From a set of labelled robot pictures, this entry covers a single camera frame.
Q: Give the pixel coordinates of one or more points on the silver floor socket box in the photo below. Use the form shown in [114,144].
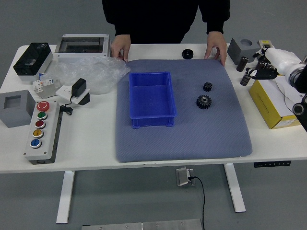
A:
[181,176]

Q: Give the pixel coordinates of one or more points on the black table control panel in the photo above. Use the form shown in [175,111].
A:
[272,164]

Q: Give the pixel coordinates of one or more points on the silver metal plate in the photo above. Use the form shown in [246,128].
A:
[144,225]

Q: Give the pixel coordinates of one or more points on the blue-grey padded mat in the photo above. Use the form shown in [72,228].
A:
[192,139]

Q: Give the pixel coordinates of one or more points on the blue plastic box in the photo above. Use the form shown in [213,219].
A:
[151,100]

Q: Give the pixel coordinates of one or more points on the small black gear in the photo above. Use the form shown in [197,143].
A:
[208,87]

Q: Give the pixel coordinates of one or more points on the black round nut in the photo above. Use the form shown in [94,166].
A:
[187,54]

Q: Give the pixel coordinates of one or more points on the black box with white base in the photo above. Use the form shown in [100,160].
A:
[31,62]

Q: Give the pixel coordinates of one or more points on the black power adapter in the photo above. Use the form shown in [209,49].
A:
[78,87]

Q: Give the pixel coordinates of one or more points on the white table leg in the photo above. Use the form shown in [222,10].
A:
[65,196]
[235,189]

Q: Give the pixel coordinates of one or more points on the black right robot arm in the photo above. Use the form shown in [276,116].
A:
[302,82]

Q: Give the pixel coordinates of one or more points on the white circuit breaker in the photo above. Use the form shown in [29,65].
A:
[46,87]

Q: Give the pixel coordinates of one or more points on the big black gear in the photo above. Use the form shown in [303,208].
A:
[204,101]

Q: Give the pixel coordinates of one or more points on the person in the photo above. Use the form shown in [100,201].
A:
[156,16]

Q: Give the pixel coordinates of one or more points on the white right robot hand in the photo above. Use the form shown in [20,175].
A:
[280,60]

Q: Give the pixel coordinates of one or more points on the person's left hand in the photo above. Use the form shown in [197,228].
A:
[217,40]

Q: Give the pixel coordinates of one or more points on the person's right hand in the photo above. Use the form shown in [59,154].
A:
[121,43]

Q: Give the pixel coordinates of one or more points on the grey block with round hole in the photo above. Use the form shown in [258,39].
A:
[236,51]

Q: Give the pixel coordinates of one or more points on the grey five-button control box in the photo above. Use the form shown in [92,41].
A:
[38,134]

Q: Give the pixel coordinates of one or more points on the yellow and white cardboard box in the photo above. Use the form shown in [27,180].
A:
[271,103]

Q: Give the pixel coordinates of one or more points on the grey enclosure with clear lid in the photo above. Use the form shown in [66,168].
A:
[81,46]

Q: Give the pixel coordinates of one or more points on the grey switch box red button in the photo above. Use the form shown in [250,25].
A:
[265,43]

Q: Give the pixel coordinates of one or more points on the white wall socket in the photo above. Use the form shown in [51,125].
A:
[62,92]

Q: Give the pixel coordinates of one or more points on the clear plastic bag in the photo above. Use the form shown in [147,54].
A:
[96,72]

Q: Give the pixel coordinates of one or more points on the grey block with square hole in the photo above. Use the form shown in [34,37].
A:
[14,115]

